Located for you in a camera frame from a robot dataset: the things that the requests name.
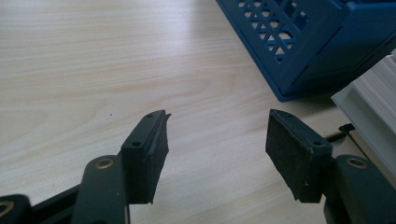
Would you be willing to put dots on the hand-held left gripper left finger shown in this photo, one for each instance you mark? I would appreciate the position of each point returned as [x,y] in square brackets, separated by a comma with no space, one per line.
[146,161]

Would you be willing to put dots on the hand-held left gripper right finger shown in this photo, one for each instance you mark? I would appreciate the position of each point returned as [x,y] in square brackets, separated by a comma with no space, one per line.
[295,161]

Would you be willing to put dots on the blue cover book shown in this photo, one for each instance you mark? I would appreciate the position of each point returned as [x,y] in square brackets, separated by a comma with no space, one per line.
[373,99]

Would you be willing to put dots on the blue plastic file rack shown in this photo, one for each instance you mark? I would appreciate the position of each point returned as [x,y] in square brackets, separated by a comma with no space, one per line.
[311,56]

